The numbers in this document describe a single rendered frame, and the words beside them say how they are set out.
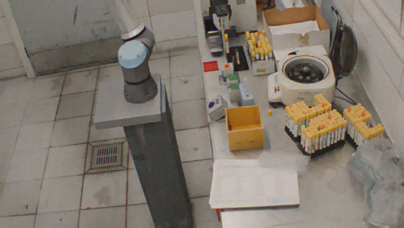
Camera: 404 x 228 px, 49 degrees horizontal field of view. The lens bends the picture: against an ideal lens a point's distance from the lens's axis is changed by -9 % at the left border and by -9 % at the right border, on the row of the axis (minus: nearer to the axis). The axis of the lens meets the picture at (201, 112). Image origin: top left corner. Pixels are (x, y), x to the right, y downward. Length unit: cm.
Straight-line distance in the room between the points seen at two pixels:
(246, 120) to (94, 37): 228
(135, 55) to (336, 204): 97
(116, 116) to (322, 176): 87
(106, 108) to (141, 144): 24
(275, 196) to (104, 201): 152
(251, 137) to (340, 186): 38
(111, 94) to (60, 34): 190
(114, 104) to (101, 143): 126
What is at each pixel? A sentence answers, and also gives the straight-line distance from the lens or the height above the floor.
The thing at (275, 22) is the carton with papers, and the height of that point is 95.
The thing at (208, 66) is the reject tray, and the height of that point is 88.
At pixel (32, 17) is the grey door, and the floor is 58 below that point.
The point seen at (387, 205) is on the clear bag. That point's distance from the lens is 156.
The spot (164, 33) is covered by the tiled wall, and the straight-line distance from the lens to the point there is 399.
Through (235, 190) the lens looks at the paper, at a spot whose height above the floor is 89.
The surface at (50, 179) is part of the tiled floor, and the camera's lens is 324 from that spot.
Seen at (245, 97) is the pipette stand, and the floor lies 98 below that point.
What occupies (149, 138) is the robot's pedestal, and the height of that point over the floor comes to 73.
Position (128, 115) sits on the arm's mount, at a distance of 202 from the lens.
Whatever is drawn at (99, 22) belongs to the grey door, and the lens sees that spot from 389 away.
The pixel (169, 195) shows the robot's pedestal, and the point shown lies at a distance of 244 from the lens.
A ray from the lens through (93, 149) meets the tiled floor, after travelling 331.
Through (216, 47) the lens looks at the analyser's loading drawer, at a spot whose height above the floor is 92.
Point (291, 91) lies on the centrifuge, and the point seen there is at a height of 97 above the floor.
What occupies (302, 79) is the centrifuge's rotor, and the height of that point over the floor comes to 98.
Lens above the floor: 218
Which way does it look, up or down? 40 degrees down
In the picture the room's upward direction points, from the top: 9 degrees counter-clockwise
